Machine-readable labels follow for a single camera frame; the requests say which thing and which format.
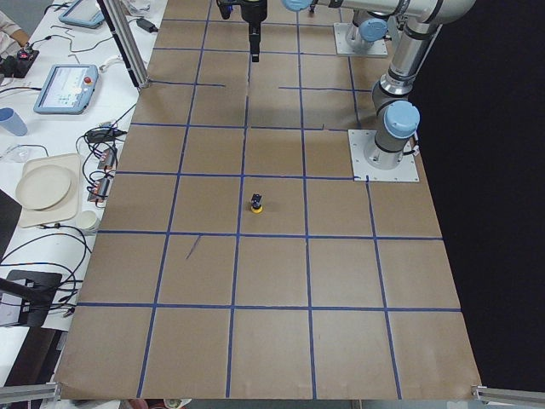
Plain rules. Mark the light blue plastic cup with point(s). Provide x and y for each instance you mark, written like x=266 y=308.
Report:
x=12 y=122

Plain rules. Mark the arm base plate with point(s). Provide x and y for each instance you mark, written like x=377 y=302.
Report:
x=370 y=163
x=378 y=50

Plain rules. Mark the small usb hub box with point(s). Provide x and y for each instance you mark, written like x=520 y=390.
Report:
x=108 y=159

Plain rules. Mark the beige tray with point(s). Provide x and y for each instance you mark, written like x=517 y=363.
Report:
x=69 y=206

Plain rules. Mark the far blue teach pendant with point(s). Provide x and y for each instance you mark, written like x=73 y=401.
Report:
x=84 y=13

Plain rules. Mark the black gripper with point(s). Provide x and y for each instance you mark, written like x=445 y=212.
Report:
x=254 y=10

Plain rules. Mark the white paper cup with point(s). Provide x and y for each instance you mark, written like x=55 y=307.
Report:
x=88 y=222

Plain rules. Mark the aluminium frame post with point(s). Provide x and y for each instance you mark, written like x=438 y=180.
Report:
x=119 y=27

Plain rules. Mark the beige round plate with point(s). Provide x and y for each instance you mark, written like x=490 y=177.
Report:
x=43 y=187

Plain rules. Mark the yellow push button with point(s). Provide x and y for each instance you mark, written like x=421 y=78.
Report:
x=256 y=203

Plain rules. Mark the brown paper table cover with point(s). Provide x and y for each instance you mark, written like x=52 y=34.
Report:
x=338 y=289

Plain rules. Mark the black monitor stand base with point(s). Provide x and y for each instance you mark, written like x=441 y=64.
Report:
x=27 y=296

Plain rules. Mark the near blue teach pendant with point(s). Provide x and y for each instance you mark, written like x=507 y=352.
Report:
x=67 y=90

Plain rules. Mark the blue teach pendant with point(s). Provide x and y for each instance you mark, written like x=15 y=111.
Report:
x=84 y=13
x=67 y=90

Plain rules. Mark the black power adapter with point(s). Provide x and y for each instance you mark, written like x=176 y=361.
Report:
x=146 y=25

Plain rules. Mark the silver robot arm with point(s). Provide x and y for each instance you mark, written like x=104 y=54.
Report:
x=398 y=119
x=366 y=28

